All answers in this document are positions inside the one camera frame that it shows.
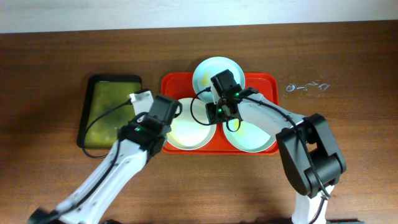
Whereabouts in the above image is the white plate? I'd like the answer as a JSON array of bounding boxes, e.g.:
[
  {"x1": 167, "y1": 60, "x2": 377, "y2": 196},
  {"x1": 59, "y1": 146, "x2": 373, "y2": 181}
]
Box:
[{"x1": 167, "y1": 98, "x2": 216, "y2": 151}]

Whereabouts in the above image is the pale green plate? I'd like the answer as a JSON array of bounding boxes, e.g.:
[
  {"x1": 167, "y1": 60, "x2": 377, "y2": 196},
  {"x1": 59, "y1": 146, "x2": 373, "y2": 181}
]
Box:
[{"x1": 223, "y1": 119, "x2": 276, "y2": 153}]

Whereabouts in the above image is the light blue plate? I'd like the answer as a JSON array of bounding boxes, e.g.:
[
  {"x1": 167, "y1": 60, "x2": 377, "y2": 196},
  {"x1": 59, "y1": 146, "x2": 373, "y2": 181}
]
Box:
[{"x1": 192, "y1": 57, "x2": 246, "y2": 93}]

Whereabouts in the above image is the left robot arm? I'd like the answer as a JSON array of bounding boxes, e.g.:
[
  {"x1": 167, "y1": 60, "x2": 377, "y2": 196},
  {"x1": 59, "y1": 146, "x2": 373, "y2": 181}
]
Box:
[{"x1": 28, "y1": 95, "x2": 182, "y2": 223}]

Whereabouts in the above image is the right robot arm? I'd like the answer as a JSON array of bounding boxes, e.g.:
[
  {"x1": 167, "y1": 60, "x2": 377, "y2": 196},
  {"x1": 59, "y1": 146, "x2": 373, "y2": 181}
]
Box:
[{"x1": 205, "y1": 87, "x2": 346, "y2": 223}]

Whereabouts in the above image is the red plastic tray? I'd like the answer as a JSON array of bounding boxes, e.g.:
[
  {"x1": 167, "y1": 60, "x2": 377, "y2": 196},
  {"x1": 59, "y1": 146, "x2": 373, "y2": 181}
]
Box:
[{"x1": 160, "y1": 72, "x2": 279, "y2": 155}]

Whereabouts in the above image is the black tray with green liquid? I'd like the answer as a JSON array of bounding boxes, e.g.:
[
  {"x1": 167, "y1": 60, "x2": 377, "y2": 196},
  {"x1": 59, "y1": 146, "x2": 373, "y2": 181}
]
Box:
[{"x1": 76, "y1": 74, "x2": 142, "y2": 149}]

